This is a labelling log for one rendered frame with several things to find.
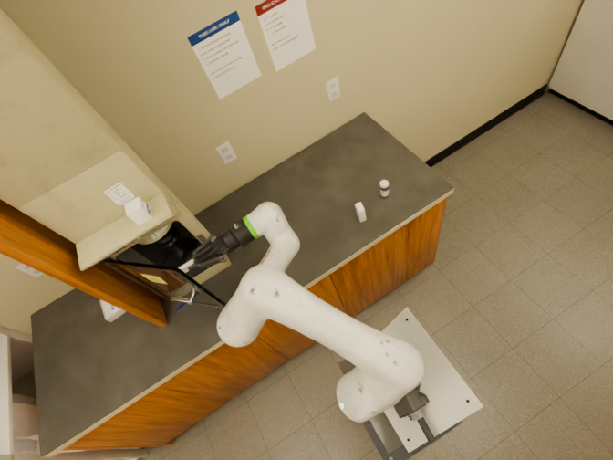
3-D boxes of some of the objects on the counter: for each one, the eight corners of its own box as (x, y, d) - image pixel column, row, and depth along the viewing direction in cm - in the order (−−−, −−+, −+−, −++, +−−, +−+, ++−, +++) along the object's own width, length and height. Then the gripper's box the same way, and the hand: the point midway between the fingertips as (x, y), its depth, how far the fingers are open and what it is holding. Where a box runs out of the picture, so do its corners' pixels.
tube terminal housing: (158, 262, 172) (14, 158, 108) (213, 228, 175) (106, 107, 111) (171, 302, 158) (16, 210, 94) (232, 264, 161) (121, 149, 97)
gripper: (224, 219, 127) (168, 255, 124) (238, 245, 120) (178, 282, 117) (233, 230, 133) (179, 263, 131) (246, 254, 126) (189, 289, 123)
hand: (187, 266), depth 124 cm, fingers closed
